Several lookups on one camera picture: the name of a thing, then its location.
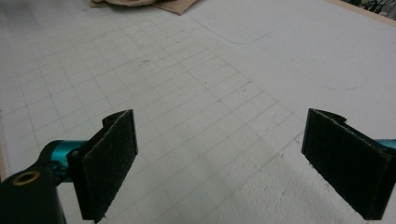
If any white grid mat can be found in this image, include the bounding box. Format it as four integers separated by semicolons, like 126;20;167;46
0;0;396;224

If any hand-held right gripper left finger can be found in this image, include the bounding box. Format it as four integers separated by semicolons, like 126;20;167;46
66;108;139;224

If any beige terry towel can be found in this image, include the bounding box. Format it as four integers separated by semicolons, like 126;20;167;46
89;0;199;16

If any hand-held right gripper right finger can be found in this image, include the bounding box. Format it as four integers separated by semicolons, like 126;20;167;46
301;107;396;221

